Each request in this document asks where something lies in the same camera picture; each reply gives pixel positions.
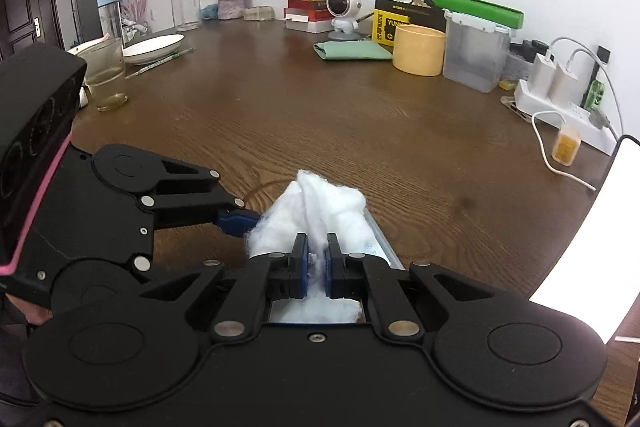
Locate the white astronaut figurine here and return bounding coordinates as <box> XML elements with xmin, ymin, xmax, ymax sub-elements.
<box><xmin>326</xmin><ymin>0</ymin><xmax>362</xmax><ymax>42</ymax></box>

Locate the yellow black battery box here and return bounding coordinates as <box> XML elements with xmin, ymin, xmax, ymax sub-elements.
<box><xmin>372</xmin><ymin>0</ymin><xmax>449</xmax><ymax>48</ymax></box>

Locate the blue white water bottle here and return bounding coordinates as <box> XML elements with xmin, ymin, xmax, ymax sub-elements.
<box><xmin>96</xmin><ymin>0</ymin><xmax>125</xmax><ymax>43</ymax></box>

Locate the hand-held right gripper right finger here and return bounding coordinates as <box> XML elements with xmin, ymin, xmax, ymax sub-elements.
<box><xmin>325</xmin><ymin>232</ymin><xmax>493</xmax><ymax>341</ymax></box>

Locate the green folded cloth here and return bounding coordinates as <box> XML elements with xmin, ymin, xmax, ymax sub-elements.
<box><xmin>313</xmin><ymin>39</ymin><xmax>394</xmax><ymax>63</ymax></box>

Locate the red book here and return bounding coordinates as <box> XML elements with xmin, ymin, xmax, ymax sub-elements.
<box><xmin>283</xmin><ymin>0</ymin><xmax>331</xmax><ymax>18</ymax></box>

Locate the brown door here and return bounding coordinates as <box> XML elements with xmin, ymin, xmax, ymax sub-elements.
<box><xmin>0</xmin><ymin>0</ymin><xmax>66</xmax><ymax>64</ymax></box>

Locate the red and white box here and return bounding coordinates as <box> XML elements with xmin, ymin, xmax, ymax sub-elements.
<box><xmin>284</xmin><ymin>16</ymin><xmax>335</xmax><ymax>34</ymax></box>

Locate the black charger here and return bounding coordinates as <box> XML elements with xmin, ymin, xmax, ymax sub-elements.
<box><xmin>520</xmin><ymin>39</ymin><xmax>550</xmax><ymax>64</ymax></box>

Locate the long white charging cable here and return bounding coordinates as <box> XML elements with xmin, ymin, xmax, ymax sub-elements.
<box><xmin>547</xmin><ymin>36</ymin><xmax>627</xmax><ymax>138</ymax></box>

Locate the white power strip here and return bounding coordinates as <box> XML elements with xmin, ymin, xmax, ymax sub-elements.
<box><xmin>514</xmin><ymin>79</ymin><xmax>619</xmax><ymax>156</ymax></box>

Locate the white charger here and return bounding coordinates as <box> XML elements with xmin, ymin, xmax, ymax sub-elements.
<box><xmin>548</xmin><ymin>63</ymin><xmax>581</xmax><ymax>107</ymax></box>
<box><xmin>530</xmin><ymin>53</ymin><xmax>557</xmax><ymax>98</ymax></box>

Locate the green patterned pen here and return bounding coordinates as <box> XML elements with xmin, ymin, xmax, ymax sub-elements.
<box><xmin>125</xmin><ymin>48</ymin><xmax>196</xmax><ymax>80</ymax></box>

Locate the glass cup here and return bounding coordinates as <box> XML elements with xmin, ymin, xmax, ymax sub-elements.
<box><xmin>77</xmin><ymin>38</ymin><xmax>130</xmax><ymax>112</ymax></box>

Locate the yellow cube adapter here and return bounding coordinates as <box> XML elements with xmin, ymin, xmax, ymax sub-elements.
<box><xmin>551</xmin><ymin>126</ymin><xmax>582</xmax><ymax>166</ymax></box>

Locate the white plate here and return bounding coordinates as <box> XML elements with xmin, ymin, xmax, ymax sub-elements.
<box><xmin>122</xmin><ymin>34</ymin><xmax>186</xmax><ymax>66</ymax></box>

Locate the black cased phone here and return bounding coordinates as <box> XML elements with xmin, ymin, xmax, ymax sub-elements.
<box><xmin>529</xmin><ymin>136</ymin><xmax>640</xmax><ymax>346</ymax></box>

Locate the looped white cable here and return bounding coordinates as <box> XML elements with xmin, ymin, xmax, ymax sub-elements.
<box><xmin>531</xmin><ymin>109</ymin><xmax>599</xmax><ymax>193</ymax></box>

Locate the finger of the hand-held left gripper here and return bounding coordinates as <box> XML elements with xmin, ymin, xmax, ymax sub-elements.
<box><xmin>141</xmin><ymin>157</ymin><xmax>262</xmax><ymax>239</ymax></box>

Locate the yellow round cup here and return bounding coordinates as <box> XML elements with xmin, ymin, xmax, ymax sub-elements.
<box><xmin>392</xmin><ymin>25</ymin><xmax>447</xmax><ymax>77</ymax></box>

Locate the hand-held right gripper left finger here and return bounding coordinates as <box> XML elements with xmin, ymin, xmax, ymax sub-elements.
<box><xmin>142</xmin><ymin>232</ymin><xmax>309</xmax><ymax>343</ymax></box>

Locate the person's left forearm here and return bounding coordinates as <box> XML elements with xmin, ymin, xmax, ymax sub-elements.
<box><xmin>0</xmin><ymin>294</ymin><xmax>53</xmax><ymax>408</ymax></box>

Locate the clear container with white lid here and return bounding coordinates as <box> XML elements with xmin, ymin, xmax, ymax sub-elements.
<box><xmin>442</xmin><ymin>9</ymin><xmax>514</xmax><ymax>94</ymax></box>

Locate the white cotton wad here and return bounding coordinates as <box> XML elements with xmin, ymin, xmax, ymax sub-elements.
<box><xmin>243</xmin><ymin>169</ymin><xmax>369</xmax><ymax>324</ymax></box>

